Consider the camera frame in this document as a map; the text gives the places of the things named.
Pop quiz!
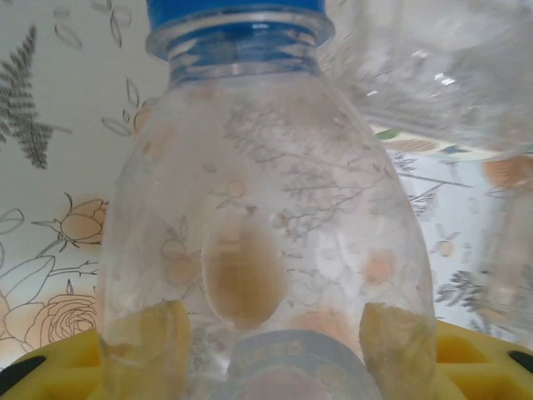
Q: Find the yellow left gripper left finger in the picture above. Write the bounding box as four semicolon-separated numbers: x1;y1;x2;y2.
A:
20;300;193;400

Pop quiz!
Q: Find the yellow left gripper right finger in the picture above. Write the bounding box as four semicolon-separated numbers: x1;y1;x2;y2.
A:
359;302;533;400

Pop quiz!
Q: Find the blue label bottle blue cap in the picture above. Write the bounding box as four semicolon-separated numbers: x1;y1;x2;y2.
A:
94;0;437;400

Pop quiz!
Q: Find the clear plastic box white label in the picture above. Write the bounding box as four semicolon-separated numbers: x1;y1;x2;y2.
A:
328;0;533;162

